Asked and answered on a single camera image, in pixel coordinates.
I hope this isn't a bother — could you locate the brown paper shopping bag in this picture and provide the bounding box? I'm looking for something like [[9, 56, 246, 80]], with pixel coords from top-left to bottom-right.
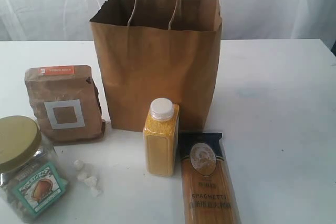
[[90, 0, 222, 132]]

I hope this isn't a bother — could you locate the white pebble candy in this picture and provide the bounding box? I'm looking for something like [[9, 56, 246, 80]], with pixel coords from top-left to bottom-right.
[[90, 187, 102, 197], [73, 159, 85, 172], [77, 171, 88, 182], [83, 176, 98, 188]]

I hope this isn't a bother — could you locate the brown kraft pouch orange label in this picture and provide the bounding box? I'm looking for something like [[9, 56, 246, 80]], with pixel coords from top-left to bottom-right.
[[24, 65, 105, 145]]

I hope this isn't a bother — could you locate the yellow millet bottle white cap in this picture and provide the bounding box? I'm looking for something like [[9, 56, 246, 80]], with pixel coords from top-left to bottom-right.
[[143, 98, 180, 176]]

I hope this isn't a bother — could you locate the clear nut jar gold lid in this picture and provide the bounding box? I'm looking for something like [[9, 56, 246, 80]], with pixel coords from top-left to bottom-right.
[[1, 115, 70, 223]]

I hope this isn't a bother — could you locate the spaghetti packet dark blue top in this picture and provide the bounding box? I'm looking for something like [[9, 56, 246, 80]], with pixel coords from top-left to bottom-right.
[[178, 132, 240, 223]]

